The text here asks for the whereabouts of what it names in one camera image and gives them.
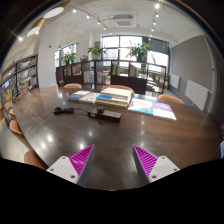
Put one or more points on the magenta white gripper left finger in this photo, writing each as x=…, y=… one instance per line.
x=75, y=168

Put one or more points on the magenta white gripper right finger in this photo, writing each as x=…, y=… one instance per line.
x=151, y=167

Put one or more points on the black charger plug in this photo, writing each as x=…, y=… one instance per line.
x=100, y=109

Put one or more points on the orange chair left near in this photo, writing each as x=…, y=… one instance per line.
x=32, y=158

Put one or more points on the orange chair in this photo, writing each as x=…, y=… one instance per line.
x=14, y=127
x=73, y=85
x=170, y=98
x=32, y=158
x=119, y=87

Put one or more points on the purple white book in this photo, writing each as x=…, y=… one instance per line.
x=164, y=111

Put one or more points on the black power strip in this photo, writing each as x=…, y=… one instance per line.
x=105, y=115

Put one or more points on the colourful illustrated book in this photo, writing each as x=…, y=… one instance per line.
x=141, y=106

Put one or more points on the orange chair far right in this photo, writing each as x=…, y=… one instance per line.
x=170, y=98

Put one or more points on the blue cover book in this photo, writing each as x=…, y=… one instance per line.
x=78, y=95

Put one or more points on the white cover book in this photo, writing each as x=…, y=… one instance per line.
x=89, y=98

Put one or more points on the orange chair left middle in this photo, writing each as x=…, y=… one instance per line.
x=14, y=127

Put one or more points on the stack of large books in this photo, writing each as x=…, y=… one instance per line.
x=114, y=96

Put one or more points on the orange chair far left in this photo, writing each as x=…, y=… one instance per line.
x=73, y=85

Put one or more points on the dark open shelf divider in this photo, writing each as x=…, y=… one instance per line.
x=139, y=76

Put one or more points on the orange chair far centre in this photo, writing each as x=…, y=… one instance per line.
x=119, y=87

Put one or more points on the potted plant left window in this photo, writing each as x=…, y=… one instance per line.
x=67, y=59

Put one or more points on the potted plant centre right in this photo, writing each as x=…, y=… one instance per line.
x=138, y=50

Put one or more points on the potted plant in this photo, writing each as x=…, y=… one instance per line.
x=96, y=51
x=138, y=50

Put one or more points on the potted plant centre left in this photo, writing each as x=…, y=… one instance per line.
x=96, y=51

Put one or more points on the ceiling air conditioner unit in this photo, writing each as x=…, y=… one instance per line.
x=123, y=20

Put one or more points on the black adapter brick with cable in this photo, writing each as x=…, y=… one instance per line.
x=59, y=110

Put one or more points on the left wall bookshelf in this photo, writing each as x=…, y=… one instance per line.
x=17, y=78

